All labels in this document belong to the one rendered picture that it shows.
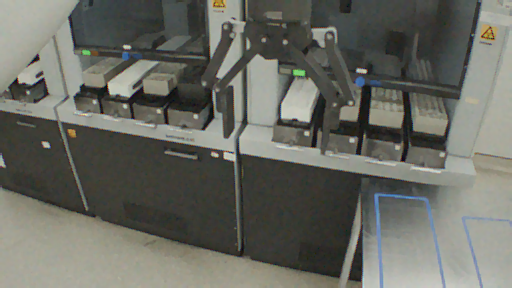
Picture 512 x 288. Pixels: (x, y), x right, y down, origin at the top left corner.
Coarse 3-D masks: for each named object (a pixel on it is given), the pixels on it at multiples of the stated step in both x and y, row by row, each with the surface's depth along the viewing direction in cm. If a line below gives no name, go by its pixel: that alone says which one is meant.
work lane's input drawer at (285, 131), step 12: (276, 120) 135; (288, 120) 132; (312, 120) 133; (276, 132) 133; (288, 132) 132; (300, 132) 130; (312, 132) 130; (276, 144) 131; (288, 144) 134; (300, 144) 133
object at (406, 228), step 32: (384, 192) 100; (416, 192) 100; (448, 192) 99; (480, 192) 99; (352, 224) 114; (384, 224) 90; (416, 224) 90; (448, 224) 89; (480, 224) 88; (352, 256) 120; (384, 256) 82; (416, 256) 81; (448, 256) 81; (480, 256) 80
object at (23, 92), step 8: (40, 80) 165; (16, 88) 161; (24, 88) 160; (32, 88) 160; (40, 88) 165; (16, 96) 164; (24, 96) 162; (32, 96) 161; (16, 104) 160; (24, 104) 159
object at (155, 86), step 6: (144, 78) 147; (150, 78) 147; (156, 78) 147; (144, 84) 148; (150, 84) 147; (156, 84) 146; (162, 84) 145; (168, 84) 145; (144, 90) 149; (150, 90) 148; (156, 90) 148; (162, 90) 147; (168, 90) 146
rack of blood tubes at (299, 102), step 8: (304, 80) 149; (296, 88) 143; (304, 88) 143; (312, 88) 143; (288, 96) 138; (296, 96) 137; (304, 96) 138; (312, 96) 137; (288, 104) 132; (296, 104) 133; (304, 104) 132; (312, 104) 144; (288, 112) 132; (296, 112) 131; (304, 112) 130; (312, 112) 137; (304, 120) 132
